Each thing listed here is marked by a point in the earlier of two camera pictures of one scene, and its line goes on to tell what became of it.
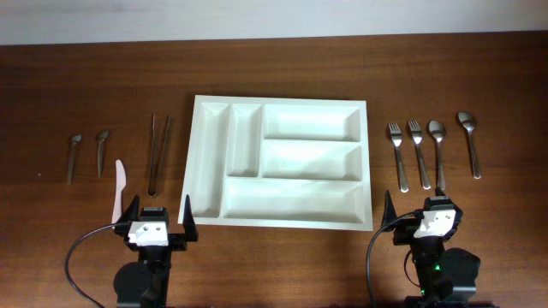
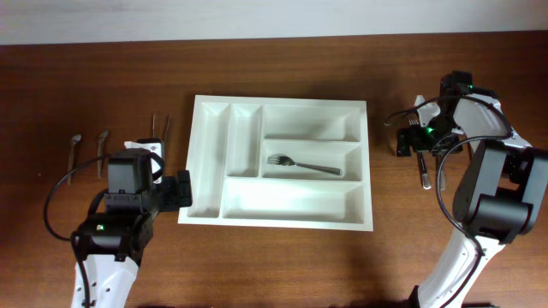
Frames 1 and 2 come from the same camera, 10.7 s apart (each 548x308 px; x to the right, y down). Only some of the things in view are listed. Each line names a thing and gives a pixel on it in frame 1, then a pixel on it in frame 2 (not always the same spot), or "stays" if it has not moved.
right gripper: x=402 y=236 → x=408 y=142
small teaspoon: x=100 y=138 stays
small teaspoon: x=75 y=139 stays
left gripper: x=178 y=244 → x=172 y=193
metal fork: x=417 y=136 stays
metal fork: x=396 y=139 → x=286 y=161
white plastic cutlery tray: x=278 y=162 stays
